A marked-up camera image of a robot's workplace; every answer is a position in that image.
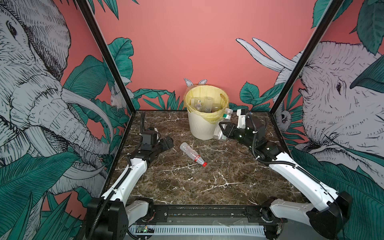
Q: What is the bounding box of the clear bottle green label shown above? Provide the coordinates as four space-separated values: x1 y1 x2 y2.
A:
213 108 233 142

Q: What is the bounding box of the white bottle red band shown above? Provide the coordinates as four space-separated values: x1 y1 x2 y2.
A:
180 143 207 167

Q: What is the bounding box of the clear bottle white cap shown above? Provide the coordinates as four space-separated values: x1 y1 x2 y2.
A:
202 97 215 113

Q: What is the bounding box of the tall bottle red green label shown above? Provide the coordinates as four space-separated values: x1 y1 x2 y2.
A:
191 98 203 112

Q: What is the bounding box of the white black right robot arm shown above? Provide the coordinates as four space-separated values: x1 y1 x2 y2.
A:
219 122 353 240

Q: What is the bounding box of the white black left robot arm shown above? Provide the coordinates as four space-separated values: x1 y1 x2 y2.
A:
85 134 174 240

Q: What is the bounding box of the white ribbed waste bin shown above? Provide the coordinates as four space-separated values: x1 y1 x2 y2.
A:
187 111 221 140

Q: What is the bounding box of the yellow plastic bin liner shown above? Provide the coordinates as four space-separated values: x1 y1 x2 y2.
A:
184 85 230 124

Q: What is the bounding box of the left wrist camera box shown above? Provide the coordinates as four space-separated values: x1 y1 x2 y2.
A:
141 127 161 147

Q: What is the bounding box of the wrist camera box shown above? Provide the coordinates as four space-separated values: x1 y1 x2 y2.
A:
236 109 267 134
141 127 161 147

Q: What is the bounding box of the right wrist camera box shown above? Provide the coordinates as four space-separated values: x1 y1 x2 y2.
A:
236 109 267 134

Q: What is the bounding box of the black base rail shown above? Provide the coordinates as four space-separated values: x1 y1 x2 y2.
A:
136 205 288 225

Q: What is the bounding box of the white slotted cable duct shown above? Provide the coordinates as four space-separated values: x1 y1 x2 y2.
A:
129 225 266 237

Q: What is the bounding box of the black right frame post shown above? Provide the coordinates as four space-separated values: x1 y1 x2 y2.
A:
269 0 344 115

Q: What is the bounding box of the black frame post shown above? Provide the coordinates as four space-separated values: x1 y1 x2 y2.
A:
76 0 137 115
269 0 344 115

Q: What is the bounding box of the black left frame post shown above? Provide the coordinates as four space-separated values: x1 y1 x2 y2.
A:
76 0 137 115

